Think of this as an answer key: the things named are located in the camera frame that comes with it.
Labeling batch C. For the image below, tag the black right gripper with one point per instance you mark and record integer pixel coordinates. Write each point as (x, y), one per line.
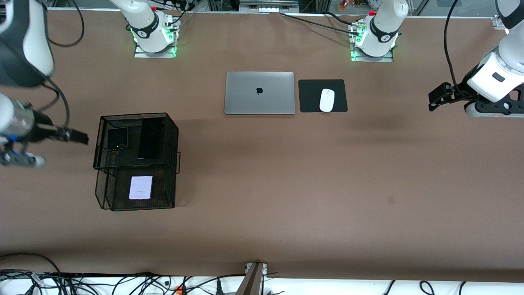
(44, 127)

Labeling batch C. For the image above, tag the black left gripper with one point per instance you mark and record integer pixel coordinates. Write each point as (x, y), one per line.
(457, 92)

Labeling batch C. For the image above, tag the black foldable phone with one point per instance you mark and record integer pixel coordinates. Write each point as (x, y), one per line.
(117, 138)

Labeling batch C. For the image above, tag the black slab phone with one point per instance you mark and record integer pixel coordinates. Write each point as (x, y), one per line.
(149, 139)

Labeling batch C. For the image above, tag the lavender white card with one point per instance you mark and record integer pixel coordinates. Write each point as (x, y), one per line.
(141, 187)

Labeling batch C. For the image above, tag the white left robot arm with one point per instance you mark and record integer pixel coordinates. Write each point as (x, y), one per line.
(511, 53)

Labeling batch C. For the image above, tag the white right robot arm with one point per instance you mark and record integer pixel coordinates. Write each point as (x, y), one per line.
(37, 41)

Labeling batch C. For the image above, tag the black mesh two-tier tray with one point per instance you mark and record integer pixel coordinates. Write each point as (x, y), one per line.
(163, 188)

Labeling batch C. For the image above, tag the white computer mouse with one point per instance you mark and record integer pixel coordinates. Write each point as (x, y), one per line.
(327, 100)

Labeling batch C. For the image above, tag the black mouse pad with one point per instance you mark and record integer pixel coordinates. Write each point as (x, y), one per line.
(309, 98)

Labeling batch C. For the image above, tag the silver laptop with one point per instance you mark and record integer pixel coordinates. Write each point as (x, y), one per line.
(278, 98)

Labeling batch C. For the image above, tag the white socket strip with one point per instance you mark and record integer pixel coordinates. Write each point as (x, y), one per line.
(268, 9)

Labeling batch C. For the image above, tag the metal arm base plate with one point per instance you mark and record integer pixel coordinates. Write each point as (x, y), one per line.
(163, 54)
(387, 60)

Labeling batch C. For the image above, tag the aluminium corner bracket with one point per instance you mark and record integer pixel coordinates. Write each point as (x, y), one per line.
(500, 21)

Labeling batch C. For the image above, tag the metal table bracket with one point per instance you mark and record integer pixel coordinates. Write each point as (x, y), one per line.
(253, 282)

